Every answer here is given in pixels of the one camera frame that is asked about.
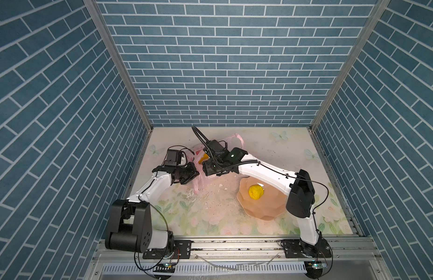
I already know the pink plastic bag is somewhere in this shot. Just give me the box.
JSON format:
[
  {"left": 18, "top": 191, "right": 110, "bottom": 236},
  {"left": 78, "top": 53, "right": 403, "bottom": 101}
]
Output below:
[{"left": 188, "top": 132, "right": 246, "bottom": 195}]

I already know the yellow fake fruit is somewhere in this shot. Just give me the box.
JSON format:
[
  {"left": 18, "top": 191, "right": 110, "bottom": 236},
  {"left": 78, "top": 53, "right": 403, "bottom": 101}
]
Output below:
[{"left": 248, "top": 184, "right": 264, "bottom": 200}]

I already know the orange fake fruit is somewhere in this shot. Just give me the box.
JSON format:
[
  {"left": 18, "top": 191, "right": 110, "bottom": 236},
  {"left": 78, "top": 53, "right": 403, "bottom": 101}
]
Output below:
[{"left": 199, "top": 154, "right": 209, "bottom": 165}]

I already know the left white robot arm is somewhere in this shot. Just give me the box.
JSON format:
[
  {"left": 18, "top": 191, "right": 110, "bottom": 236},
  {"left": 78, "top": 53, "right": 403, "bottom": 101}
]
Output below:
[{"left": 105, "top": 162, "right": 199, "bottom": 255}]

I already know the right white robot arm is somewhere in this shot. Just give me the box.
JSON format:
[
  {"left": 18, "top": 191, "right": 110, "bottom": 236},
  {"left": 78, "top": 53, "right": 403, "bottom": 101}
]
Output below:
[{"left": 203, "top": 148, "right": 325, "bottom": 258}]

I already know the pink scalloped bowl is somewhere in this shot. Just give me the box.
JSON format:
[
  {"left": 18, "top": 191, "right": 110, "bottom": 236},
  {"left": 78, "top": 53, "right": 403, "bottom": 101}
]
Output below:
[{"left": 237, "top": 177, "right": 288, "bottom": 221}]

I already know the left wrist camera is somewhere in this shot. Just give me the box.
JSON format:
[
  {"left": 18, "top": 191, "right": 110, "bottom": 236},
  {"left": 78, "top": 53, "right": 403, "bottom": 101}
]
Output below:
[{"left": 164, "top": 149, "right": 187, "bottom": 166}]

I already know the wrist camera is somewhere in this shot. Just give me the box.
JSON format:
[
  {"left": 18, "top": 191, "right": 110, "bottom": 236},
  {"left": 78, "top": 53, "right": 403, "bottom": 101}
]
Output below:
[
  {"left": 206, "top": 140, "right": 228, "bottom": 155},
  {"left": 164, "top": 149, "right": 187, "bottom": 166}
]

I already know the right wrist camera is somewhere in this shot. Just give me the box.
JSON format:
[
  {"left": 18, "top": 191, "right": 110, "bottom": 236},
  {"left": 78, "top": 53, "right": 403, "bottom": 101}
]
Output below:
[{"left": 206, "top": 140, "right": 228, "bottom": 155}]

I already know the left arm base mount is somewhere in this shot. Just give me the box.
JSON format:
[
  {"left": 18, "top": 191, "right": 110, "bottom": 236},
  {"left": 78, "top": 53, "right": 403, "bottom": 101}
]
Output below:
[{"left": 142, "top": 240, "right": 192, "bottom": 260}]

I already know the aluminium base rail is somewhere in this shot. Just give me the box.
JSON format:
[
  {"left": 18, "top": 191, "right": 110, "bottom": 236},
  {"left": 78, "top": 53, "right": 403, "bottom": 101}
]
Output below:
[{"left": 93, "top": 235, "right": 382, "bottom": 270}]

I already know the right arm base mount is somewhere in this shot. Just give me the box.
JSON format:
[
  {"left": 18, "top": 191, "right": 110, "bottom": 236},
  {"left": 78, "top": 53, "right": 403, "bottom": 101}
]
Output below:
[{"left": 279, "top": 238, "right": 333, "bottom": 259}]

